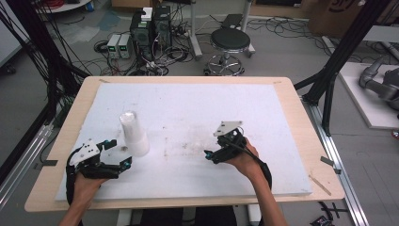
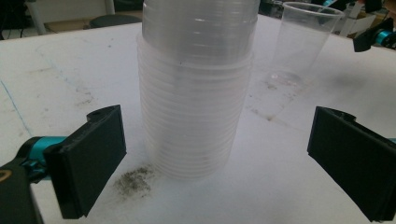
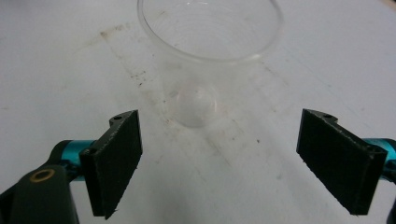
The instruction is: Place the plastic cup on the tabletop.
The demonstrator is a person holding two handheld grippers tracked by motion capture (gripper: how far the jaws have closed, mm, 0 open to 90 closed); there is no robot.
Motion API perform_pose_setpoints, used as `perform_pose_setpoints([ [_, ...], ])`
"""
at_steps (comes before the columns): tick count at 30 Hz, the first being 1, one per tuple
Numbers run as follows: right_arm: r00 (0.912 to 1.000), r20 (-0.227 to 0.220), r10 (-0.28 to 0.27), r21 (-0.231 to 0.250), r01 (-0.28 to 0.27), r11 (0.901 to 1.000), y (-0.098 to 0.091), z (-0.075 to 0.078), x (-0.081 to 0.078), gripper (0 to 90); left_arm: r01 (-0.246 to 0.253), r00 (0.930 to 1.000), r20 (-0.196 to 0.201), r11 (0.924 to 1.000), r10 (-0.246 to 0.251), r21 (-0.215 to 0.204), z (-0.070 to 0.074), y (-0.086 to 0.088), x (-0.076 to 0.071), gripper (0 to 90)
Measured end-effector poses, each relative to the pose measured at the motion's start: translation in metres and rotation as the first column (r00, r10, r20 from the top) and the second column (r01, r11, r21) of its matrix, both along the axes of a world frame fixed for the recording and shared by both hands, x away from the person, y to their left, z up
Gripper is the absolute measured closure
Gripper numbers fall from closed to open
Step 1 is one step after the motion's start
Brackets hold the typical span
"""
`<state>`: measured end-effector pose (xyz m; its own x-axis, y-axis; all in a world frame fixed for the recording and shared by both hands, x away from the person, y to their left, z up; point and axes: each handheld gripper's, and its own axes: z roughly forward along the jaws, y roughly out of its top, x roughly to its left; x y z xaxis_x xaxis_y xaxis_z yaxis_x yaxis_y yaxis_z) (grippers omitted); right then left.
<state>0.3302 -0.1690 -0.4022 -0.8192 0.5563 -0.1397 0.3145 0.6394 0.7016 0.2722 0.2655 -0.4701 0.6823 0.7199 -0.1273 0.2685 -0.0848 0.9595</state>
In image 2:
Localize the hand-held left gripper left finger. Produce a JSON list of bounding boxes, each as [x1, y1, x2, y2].
[[43, 105, 127, 219]]

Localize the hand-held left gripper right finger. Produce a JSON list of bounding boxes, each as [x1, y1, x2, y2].
[[307, 105, 396, 222]]

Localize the single clear plastic cup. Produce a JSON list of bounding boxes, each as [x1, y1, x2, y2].
[[268, 1, 346, 87]]

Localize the stack of clear plastic cups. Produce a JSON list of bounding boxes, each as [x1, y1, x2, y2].
[[136, 0, 261, 181]]

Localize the white cartons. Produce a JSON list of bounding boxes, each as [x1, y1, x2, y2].
[[332, 3, 377, 37]]

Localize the black chair seat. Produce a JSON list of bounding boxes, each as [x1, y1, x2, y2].
[[89, 14, 143, 30]]

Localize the grey metal stand leg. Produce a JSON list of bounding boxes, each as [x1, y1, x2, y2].
[[26, 0, 48, 35]]

